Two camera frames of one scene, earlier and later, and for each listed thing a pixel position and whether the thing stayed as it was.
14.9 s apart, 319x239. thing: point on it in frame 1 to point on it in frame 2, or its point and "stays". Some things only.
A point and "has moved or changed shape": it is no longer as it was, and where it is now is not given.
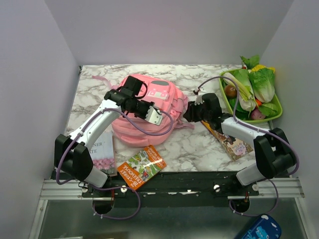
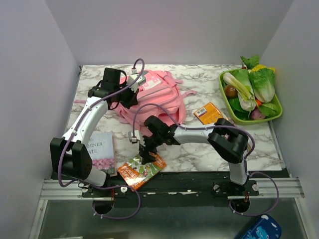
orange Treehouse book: [139, 170] stays
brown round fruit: [231, 91] stays
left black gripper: [148, 104] to [132, 100]
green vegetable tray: [279, 113] stays
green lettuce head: [262, 78] stays
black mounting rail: [211, 183] stays
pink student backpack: [167, 94] has moved or changed shape
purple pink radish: [256, 115] stays
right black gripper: [189, 114] to [144, 154]
